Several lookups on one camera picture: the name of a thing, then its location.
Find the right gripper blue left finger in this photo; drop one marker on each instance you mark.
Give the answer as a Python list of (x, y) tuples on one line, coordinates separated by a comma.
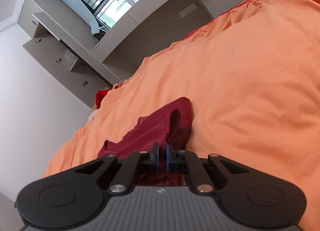
[(131, 169)]

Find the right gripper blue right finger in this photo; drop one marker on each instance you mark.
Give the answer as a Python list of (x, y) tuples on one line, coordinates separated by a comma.
[(189, 165)]

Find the dark red long-sleeve shirt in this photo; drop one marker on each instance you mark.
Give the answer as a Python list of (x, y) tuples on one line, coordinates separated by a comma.
[(169, 124)]

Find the floral pink pillow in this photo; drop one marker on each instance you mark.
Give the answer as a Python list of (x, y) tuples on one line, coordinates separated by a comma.
[(91, 117)]

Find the bright red plush item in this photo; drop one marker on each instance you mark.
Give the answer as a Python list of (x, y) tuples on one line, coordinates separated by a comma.
[(99, 96)]

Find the orange duvet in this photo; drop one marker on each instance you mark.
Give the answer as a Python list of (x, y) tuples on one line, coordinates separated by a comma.
[(252, 76)]

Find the plastic bag on shelf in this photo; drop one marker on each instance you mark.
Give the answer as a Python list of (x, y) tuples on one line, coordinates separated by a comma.
[(70, 57)]

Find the grey window ledge desk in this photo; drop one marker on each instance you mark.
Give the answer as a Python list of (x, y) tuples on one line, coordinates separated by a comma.
[(150, 26)]

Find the grey wardrobe cabinet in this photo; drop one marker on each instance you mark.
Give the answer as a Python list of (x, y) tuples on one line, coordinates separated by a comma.
[(55, 50)]

